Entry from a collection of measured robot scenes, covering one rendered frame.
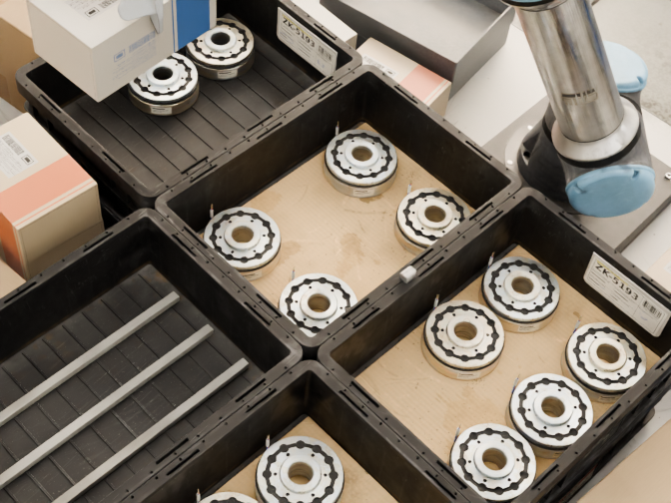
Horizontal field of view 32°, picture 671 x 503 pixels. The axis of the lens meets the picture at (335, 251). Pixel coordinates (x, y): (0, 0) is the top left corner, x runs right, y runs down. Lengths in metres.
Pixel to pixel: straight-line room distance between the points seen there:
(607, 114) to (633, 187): 0.12
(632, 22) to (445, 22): 1.33
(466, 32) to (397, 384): 0.75
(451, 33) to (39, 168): 0.78
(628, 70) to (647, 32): 1.60
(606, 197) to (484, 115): 0.42
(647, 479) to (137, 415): 0.61
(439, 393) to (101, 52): 0.59
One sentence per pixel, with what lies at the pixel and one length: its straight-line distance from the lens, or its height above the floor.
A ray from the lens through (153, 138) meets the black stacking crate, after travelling 1.74.
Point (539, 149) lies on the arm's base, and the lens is 1.81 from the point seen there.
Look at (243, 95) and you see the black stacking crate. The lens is 1.79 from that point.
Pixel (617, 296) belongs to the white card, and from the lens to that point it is 1.59.
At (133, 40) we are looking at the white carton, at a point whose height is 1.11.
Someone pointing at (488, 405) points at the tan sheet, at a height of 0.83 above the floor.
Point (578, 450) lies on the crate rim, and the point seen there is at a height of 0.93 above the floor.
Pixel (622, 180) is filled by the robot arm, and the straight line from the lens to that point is 1.60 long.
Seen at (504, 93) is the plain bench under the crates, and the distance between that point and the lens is 2.03.
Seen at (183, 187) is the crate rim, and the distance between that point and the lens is 1.54.
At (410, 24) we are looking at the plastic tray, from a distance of 2.04.
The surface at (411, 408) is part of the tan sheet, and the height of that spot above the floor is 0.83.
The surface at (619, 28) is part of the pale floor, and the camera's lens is 3.30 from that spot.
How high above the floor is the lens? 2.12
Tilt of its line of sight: 53 degrees down
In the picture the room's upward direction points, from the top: 7 degrees clockwise
